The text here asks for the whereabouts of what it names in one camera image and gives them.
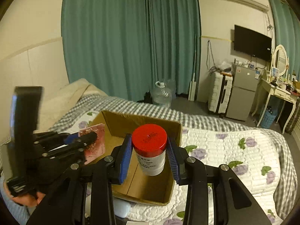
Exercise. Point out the floral quilted bedspread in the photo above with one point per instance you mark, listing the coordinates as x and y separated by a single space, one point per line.
249 153

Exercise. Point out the red lidded white bottle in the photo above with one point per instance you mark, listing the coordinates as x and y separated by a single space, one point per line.
149 142

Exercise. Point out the open cardboard box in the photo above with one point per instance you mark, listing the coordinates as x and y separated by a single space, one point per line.
138 187

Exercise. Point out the black wall television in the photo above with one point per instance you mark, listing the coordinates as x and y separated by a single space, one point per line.
252 43

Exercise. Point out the light blue earbuds case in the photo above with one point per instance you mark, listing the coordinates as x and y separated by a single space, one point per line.
121 207

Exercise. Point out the teal right side curtain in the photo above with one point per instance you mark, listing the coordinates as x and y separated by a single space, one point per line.
287 32

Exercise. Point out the grey checked bed sheet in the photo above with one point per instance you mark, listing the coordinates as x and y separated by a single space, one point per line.
285 193

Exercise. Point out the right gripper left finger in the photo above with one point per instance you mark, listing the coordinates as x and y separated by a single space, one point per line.
111 169

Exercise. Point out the phone mounted on gripper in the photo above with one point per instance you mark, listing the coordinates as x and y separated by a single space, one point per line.
23 123

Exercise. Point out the white dressing table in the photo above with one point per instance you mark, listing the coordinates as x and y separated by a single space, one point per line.
279 94

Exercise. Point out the clear water jug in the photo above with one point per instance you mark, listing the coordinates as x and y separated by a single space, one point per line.
161 95

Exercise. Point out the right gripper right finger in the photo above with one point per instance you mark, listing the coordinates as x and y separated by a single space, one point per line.
191 172

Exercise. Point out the white suitcase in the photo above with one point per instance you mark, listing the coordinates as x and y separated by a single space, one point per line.
219 93

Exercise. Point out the blue laundry basket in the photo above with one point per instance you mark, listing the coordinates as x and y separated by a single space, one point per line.
268 118

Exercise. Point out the white oval vanity mirror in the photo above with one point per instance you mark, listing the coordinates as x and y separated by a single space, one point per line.
280 59

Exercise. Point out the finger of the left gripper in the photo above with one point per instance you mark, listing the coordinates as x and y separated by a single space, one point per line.
86 139
71 138

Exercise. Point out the teal window curtain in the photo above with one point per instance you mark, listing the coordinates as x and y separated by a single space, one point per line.
124 47

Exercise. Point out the silver mini fridge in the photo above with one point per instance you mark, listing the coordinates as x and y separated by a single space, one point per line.
243 91

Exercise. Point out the white flat mop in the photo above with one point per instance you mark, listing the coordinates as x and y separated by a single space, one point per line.
192 86

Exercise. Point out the person's left hand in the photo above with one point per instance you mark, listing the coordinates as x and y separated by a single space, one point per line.
27 199

